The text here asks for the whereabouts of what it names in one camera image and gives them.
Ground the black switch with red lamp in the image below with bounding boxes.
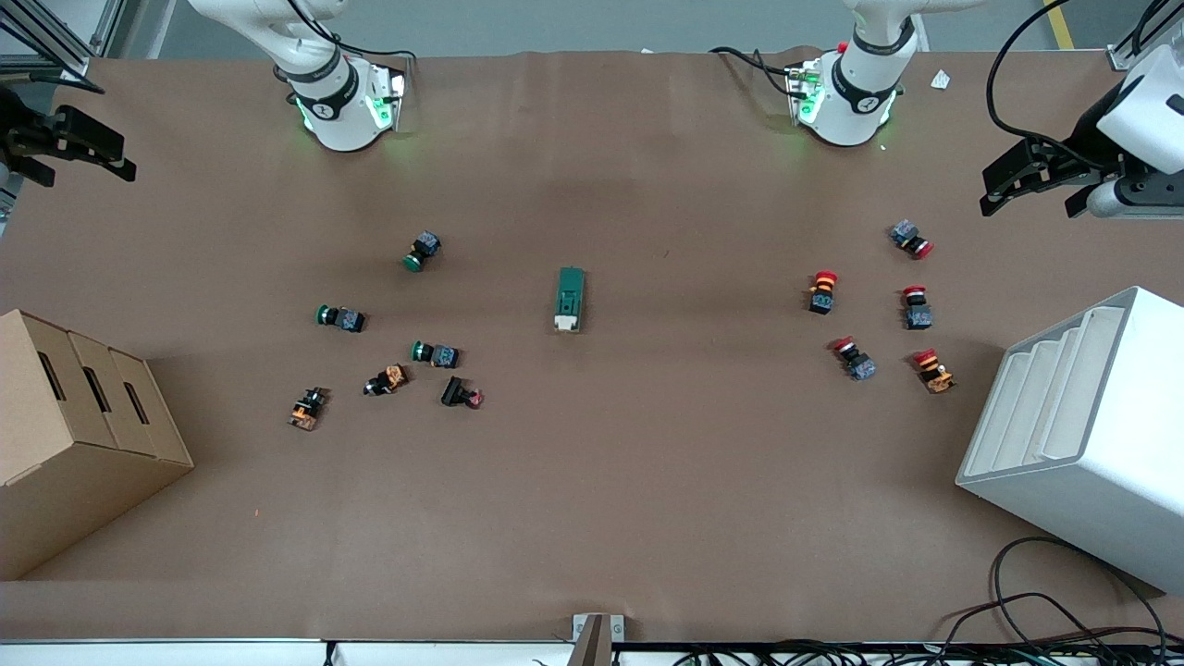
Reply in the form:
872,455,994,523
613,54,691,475
439,375,486,410

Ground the metal table edge bracket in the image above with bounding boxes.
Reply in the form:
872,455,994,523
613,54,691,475
572,613,625,666

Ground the black left base cable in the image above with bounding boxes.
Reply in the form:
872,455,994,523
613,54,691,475
709,45,802,99

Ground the green load switch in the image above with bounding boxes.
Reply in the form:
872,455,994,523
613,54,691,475
553,266,587,334

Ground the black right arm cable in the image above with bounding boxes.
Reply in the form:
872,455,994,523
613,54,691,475
285,0,419,64

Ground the black orange button switch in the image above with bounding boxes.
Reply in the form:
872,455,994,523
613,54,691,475
363,364,411,398
287,387,330,432

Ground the aluminium frame post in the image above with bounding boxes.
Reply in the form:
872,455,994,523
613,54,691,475
1108,0,1184,71
0,0,126,93

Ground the green push button switch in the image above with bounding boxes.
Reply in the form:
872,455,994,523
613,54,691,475
402,230,443,273
411,339,462,370
315,303,368,334

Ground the black floor cable bundle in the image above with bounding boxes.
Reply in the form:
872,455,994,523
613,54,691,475
666,536,1184,666

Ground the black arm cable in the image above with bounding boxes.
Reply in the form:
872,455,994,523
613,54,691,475
285,0,419,64
985,0,1125,172

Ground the white stepped plastic rack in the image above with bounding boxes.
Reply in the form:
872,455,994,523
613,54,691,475
956,286,1184,595

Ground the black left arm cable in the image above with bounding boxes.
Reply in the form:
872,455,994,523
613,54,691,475
985,0,1125,172

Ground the brown cardboard box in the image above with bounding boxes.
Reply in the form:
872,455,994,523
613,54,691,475
0,308,195,582

